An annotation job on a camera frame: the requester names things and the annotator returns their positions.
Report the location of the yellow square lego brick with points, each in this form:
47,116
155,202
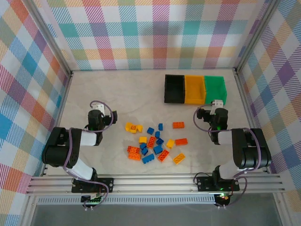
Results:
143,140
170,143
128,126
133,129

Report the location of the aluminium side rail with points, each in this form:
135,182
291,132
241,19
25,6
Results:
59,117
251,117

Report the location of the yellow plastic bin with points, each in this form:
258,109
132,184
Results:
194,89

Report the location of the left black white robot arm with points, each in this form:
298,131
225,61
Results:
58,146

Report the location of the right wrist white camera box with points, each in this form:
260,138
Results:
217,104

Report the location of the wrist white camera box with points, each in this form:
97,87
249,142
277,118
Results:
98,108
217,104

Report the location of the green plastic bin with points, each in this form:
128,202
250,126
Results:
215,88

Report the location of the aluminium front mounting rail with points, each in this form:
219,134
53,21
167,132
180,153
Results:
152,183

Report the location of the aluminium frame post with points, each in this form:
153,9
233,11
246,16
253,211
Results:
49,37
256,35

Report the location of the blue long lego brick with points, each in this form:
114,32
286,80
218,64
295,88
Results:
148,159

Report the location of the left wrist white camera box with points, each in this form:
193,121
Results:
98,108

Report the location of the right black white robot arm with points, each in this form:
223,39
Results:
254,150

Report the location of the yellow long lego brick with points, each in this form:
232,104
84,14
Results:
179,158

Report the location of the black plastic bin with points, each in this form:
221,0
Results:
174,87

